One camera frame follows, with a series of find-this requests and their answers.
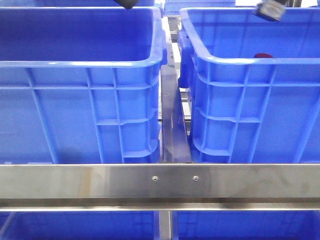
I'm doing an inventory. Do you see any blue plastic crate left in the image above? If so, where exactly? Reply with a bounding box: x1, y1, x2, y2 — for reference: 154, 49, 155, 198
178, 7, 320, 164

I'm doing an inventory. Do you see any blue crate behind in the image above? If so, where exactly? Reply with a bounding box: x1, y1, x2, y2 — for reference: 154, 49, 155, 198
0, 0, 161, 8

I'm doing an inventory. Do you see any blue plastic crate centre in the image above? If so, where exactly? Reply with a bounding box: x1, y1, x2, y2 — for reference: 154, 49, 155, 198
0, 7, 167, 165

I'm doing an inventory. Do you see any lower right blue crate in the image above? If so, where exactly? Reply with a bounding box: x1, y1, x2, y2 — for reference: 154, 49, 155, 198
173, 211, 320, 240

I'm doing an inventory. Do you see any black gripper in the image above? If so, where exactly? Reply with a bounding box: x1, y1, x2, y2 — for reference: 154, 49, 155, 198
114, 0, 139, 10

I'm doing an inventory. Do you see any far blue crate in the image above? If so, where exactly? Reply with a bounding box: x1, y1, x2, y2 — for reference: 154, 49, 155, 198
164, 0, 236, 16

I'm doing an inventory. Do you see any lower left blue crate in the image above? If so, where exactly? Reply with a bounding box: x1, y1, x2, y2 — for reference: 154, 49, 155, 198
0, 211, 160, 240

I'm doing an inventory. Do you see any steel shelf rail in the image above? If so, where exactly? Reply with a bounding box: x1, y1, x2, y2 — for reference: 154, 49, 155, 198
0, 163, 320, 212

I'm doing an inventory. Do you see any steel divider bar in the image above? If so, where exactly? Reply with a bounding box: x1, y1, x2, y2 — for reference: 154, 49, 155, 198
160, 40, 193, 164

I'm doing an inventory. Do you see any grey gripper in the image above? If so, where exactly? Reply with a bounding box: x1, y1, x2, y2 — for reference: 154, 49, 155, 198
253, 0, 287, 22

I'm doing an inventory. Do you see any blue plastic crate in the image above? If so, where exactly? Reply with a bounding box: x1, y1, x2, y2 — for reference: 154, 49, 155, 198
178, 7, 320, 164
0, 7, 167, 165

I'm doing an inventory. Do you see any red button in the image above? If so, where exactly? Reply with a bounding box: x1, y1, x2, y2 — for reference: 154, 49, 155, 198
254, 52, 273, 59

